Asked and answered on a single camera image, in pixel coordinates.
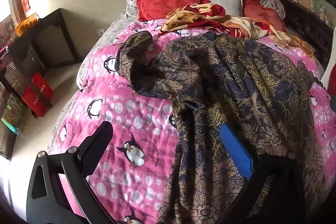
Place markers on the dark wooden table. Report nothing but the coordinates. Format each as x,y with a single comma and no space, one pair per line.
50,22

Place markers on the dark carved wooden headboard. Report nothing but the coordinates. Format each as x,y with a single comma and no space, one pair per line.
304,22

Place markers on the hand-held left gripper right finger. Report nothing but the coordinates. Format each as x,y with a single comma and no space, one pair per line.
236,150

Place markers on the orange plastic basket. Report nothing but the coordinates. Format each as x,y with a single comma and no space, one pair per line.
25,24

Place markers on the colourful packages behind headboard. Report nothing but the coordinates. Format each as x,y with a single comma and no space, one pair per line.
315,3

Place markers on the red wall sticker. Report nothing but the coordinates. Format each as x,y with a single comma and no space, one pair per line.
25,3

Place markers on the large red heart pillow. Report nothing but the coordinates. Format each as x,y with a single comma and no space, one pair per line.
168,1

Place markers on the red cardboard box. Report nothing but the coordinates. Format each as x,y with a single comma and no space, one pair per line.
36,94

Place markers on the dark floral patterned garment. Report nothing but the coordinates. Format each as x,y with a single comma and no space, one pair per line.
210,82

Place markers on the white chair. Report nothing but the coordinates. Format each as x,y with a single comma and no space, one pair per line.
331,64

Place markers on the white wall socket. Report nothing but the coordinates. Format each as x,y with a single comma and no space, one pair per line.
101,31

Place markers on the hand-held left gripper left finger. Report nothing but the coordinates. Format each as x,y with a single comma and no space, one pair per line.
97,144

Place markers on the plain white pillow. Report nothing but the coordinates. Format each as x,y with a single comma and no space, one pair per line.
225,1

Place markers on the green box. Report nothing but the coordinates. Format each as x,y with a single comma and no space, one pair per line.
13,113

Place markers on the floral bed sheet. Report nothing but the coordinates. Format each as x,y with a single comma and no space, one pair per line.
101,45

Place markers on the pink penguin print blanket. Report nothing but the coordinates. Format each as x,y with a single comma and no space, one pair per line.
126,108

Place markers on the red cloth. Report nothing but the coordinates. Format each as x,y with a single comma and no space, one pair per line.
332,87

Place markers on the red and yellow blanket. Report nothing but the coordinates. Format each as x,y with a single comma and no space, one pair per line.
236,23

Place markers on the small red heart pillow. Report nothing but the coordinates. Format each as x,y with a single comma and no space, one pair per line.
265,16

